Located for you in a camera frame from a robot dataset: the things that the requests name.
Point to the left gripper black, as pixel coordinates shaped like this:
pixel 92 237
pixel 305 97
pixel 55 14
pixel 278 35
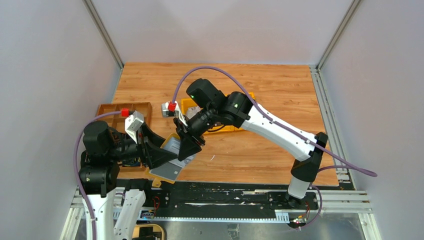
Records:
pixel 145 145

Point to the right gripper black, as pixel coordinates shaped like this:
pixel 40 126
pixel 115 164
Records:
pixel 191 134

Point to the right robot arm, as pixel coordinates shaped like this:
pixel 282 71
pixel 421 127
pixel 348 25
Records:
pixel 306 148

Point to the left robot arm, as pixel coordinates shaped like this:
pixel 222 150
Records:
pixel 105 148

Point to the cards in yellow bin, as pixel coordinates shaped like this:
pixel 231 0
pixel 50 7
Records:
pixel 192 111

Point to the yellow plastic bin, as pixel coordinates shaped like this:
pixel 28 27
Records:
pixel 232 109

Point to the yellow tray with phone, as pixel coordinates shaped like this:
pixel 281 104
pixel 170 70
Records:
pixel 148 231

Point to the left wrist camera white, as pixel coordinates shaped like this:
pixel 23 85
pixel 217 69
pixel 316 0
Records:
pixel 133 125

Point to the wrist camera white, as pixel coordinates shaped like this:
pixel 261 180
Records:
pixel 172 109
pixel 133 125

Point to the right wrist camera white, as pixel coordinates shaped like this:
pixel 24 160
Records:
pixel 172 109

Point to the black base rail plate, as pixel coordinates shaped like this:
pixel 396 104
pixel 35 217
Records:
pixel 226 200

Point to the aluminium frame rails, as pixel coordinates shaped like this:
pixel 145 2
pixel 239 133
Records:
pixel 336 204

